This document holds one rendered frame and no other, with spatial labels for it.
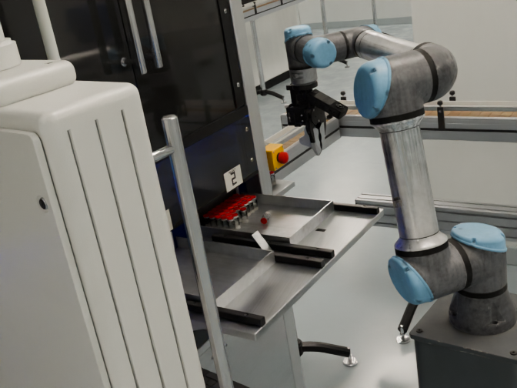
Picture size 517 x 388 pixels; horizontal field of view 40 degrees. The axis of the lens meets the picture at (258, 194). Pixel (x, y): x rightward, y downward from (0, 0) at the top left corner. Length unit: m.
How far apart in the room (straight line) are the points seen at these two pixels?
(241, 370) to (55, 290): 1.33
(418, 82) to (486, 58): 1.82
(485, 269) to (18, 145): 1.04
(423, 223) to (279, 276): 0.46
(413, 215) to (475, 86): 1.87
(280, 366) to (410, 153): 1.22
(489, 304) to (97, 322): 0.94
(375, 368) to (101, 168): 2.11
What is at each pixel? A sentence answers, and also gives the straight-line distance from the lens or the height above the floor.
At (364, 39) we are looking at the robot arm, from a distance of 1.82.
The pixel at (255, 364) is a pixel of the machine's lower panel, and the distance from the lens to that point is 2.39.
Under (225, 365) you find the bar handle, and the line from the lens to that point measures 1.26.
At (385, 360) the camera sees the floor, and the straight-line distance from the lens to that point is 2.98.
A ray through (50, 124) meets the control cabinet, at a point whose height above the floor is 1.53.
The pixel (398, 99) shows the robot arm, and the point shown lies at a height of 1.35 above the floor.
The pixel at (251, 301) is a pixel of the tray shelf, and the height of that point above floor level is 0.88.
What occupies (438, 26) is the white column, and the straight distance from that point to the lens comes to 3.33.
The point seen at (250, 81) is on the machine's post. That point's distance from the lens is 2.20.
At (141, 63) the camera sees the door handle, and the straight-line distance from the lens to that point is 1.75.
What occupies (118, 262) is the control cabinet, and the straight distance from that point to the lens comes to 1.03.
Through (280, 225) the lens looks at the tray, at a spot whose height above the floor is 0.88.
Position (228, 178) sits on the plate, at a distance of 2.11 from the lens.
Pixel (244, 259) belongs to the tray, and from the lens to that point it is 1.94.
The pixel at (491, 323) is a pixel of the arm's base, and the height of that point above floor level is 0.82.
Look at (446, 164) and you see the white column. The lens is 3.51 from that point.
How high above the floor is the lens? 1.73
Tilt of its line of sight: 21 degrees down
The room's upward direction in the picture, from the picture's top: 10 degrees counter-clockwise
